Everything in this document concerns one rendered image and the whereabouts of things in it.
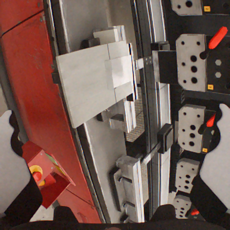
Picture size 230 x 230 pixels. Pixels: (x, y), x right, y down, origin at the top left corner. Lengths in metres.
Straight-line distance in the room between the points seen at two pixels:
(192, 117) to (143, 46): 0.43
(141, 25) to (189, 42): 0.40
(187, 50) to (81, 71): 0.27
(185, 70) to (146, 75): 0.40
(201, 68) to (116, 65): 0.24
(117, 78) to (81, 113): 0.17
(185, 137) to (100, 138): 0.33
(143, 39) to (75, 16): 0.35
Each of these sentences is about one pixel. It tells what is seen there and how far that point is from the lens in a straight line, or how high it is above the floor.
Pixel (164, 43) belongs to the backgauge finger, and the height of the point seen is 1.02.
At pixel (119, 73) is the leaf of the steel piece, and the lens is 0.58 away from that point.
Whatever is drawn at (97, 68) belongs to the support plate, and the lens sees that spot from 0.51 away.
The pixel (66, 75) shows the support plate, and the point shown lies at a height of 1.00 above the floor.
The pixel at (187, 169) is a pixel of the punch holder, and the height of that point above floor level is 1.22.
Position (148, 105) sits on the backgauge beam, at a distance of 0.93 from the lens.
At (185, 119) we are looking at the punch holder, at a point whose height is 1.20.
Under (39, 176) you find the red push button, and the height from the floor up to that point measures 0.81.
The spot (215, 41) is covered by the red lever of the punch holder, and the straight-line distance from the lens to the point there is 0.45.
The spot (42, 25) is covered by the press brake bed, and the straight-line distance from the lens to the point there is 0.71.
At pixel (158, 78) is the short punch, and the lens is 0.60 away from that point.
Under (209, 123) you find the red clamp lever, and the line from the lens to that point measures 0.51.
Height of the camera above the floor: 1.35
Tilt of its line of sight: 37 degrees down
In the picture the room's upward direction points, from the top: 101 degrees clockwise
